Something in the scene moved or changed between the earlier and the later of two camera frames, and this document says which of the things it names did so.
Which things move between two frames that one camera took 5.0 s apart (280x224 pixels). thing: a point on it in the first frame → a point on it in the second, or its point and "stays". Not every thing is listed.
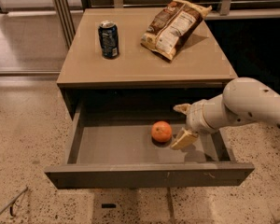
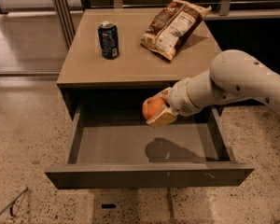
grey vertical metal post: x=61 y=3 stays
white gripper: x=196 y=117 → x=181 y=99
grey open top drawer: x=112 y=147 stays
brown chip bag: x=174 y=27 stays
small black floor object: x=108 y=205 stays
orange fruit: x=161 y=131 → x=152 y=105
